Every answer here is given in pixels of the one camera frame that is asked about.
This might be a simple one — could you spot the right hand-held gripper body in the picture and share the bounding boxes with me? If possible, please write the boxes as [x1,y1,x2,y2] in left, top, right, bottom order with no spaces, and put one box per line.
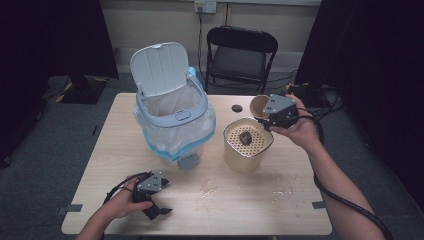
[263,93,300,130]

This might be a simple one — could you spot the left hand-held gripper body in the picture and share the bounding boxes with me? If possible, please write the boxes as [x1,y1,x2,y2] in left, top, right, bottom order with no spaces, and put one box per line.
[132,171,164,203]

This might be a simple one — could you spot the brown paper cup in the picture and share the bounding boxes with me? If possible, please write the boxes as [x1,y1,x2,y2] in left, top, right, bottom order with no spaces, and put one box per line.
[249,94,272,120]

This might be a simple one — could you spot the dark wet tea lump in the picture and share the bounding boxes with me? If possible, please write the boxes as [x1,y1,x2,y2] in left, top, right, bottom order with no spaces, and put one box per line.
[238,130,254,146]

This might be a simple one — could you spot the beige container with perforated strainer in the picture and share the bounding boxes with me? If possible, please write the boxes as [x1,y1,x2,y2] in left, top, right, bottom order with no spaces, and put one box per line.
[222,116,275,174]

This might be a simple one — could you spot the white grey pedal trash can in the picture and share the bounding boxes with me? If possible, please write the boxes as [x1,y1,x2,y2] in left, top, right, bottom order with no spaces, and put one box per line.
[129,41,211,171]

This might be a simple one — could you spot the person's right hand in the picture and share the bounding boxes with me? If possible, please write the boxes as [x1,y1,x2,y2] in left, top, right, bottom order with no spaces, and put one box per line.
[269,93,323,153]

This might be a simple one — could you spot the person's left hand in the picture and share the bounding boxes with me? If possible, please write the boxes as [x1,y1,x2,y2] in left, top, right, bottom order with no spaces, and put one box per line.
[99,175,155,223]

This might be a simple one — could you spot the black stand base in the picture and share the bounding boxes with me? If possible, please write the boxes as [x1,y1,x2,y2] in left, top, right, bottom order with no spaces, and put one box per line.
[285,81,335,109]
[59,74,109,105]

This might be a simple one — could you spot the black folding chair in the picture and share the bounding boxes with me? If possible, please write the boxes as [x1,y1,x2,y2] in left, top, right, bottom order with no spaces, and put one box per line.
[203,25,279,96]

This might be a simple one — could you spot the black curtain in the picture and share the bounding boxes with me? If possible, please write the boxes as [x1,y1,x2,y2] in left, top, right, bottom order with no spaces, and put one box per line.
[294,0,424,213]
[0,0,120,168]

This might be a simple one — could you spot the left hand-held gripper black cable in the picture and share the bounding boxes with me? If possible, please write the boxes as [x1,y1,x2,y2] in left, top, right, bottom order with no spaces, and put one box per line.
[101,171,154,206]

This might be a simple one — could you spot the hand-held gripper black cable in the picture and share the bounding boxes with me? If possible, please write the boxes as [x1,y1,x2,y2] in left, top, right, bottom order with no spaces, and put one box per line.
[293,106,396,240]
[101,171,154,206]

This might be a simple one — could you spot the black floor cables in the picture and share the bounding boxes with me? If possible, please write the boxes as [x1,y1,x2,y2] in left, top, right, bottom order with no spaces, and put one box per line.
[299,88,348,138]

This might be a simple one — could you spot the black wall socket cable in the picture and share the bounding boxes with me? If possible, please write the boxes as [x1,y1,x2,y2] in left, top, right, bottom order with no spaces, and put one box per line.
[197,6,208,84]

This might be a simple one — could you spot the right hand-held gripper black cable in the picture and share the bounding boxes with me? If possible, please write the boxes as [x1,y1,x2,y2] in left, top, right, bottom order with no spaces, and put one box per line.
[293,106,396,240]

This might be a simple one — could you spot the white wall socket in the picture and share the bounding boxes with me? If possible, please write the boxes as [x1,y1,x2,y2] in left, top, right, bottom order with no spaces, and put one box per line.
[194,0,218,15]

